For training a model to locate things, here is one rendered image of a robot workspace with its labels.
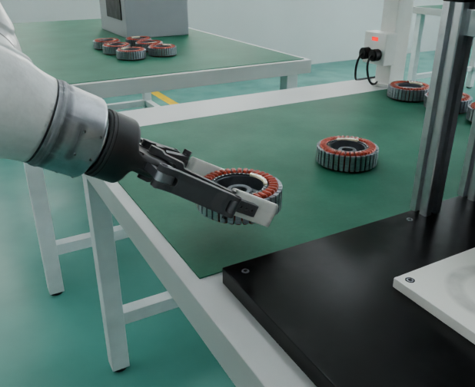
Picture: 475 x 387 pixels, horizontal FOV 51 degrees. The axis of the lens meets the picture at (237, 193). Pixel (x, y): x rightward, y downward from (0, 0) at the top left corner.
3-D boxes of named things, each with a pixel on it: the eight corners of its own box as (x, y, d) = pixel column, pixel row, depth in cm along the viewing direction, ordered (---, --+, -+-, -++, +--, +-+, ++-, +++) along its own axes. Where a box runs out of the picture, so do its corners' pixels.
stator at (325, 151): (378, 176, 88) (380, 156, 86) (313, 171, 90) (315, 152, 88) (375, 154, 98) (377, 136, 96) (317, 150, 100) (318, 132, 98)
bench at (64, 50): (41, 305, 175) (-2, 92, 143) (-9, 147, 321) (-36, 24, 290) (300, 231, 223) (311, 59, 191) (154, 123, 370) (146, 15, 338)
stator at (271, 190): (220, 235, 59) (220, 207, 58) (182, 200, 68) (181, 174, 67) (298, 215, 64) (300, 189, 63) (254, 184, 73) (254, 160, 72)
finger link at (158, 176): (141, 147, 56) (130, 149, 51) (183, 167, 56) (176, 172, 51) (132, 166, 57) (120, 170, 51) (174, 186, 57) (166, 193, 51)
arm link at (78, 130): (29, 176, 47) (88, 194, 51) (67, 87, 46) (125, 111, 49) (16, 147, 54) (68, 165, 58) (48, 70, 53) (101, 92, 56)
